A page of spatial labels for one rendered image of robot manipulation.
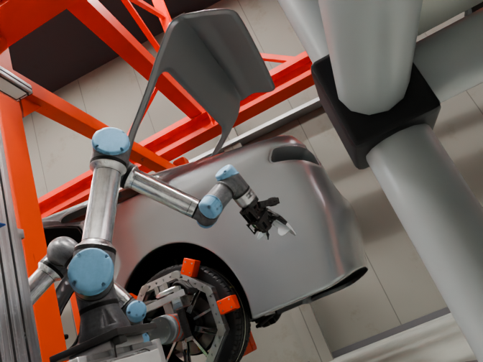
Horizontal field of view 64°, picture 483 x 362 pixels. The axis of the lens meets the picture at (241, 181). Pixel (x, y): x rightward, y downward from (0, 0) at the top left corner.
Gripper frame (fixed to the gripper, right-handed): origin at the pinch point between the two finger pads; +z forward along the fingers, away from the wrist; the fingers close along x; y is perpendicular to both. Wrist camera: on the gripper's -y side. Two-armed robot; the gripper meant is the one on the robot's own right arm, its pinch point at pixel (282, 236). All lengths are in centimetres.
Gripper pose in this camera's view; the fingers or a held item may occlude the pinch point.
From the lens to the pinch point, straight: 150.0
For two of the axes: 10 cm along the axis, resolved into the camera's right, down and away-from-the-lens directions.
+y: -5.0, 6.3, -6.0
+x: 6.3, -2.2, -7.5
